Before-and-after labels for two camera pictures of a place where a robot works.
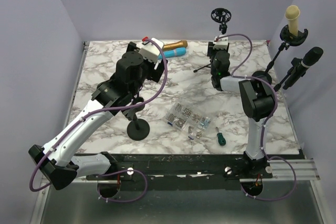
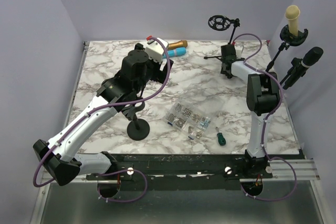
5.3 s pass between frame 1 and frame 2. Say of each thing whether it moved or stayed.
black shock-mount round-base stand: stayed
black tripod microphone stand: moved
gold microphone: stayed
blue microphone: stayed
